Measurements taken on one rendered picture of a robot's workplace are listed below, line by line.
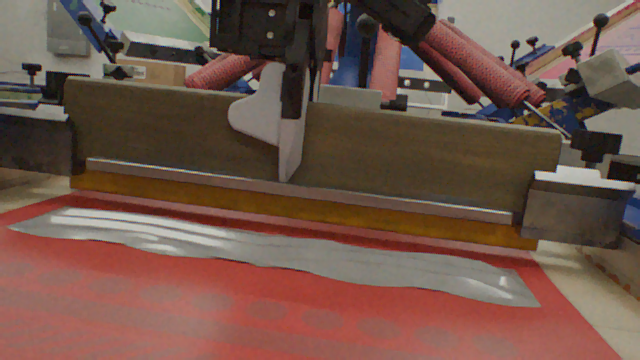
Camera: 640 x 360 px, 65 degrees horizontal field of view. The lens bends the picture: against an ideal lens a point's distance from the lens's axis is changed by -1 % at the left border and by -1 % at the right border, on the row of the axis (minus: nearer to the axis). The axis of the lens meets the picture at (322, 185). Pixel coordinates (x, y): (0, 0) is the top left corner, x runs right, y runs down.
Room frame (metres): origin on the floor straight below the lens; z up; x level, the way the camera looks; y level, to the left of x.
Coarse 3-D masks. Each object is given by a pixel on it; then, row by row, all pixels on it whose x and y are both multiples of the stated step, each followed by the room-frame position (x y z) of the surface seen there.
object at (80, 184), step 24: (120, 192) 0.43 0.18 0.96; (144, 192) 0.43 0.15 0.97; (168, 192) 0.43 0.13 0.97; (288, 216) 0.42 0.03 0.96; (312, 216) 0.41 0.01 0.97; (336, 216) 0.41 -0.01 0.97; (360, 216) 0.41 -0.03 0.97; (456, 240) 0.40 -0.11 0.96; (480, 240) 0.40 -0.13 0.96; (504, 240) 0.40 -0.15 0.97; (528, 240) 0.39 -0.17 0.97
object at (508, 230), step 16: (80, 176) 0.43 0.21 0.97; (96, 176) 0.43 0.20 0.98; (112, 176) 0.43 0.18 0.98; (128, 176) 0.43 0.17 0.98; (192, 192) 0.42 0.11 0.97; (208, 192) 0.42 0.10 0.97; (224, 192) 0.42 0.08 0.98; (240, 192) 0.42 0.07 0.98; (256, 192) 0.42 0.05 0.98; (304, 208) 0.41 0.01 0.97; (320, 208) 0.41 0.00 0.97; (336, 208) 0.41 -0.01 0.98; (352, 208) 0.41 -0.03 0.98; (368, 208) 0.41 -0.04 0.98; (432, 224) 0.40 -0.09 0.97; (448, 224) 0.40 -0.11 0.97; (464, 224) 0.40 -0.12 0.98; (480, 224) 0.40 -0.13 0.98; (496, 224) 0.40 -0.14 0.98; (512, 224) 0.40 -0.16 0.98
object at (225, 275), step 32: (96, 192) 0.45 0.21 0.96; (0, 224) 0.33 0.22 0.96; (224, 224) 0.40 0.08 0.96; (256, 224) 0.41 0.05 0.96; (32, 256) 0.28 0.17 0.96; (64, 256) 0.29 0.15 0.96; (96, 256) 0.29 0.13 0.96; (128, 256) 0.30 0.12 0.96; (160, 256) 0.31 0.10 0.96; (224, 288) 0.27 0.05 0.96
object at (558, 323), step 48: (336, 240) 0.39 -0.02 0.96; (384, 240) 0.40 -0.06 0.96; (432, 240) 0.42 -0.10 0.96; (240, 288) 0.27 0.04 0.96; (288, 288) 0.28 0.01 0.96; (336, 288) 0.29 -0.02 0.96; (384, 288) 0.30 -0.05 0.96; (528, 288) 0.32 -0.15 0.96; (528, 336) 0.25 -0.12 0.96; (576, 336) 0.26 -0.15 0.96
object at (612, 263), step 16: (0, 176) 0.42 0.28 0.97; (16, 176) 0.44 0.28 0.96; (32, 176) 0.46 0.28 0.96; (48, 176) 0.49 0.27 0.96; (624, 240) 0.36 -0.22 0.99; (592, 256) 0.40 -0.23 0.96; (608, 256) 0.37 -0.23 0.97; (624, 256) 0.35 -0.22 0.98; (608, 272) 0.37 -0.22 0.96; (624, 272) 0.35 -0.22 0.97; (624, 288) 0.34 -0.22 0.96
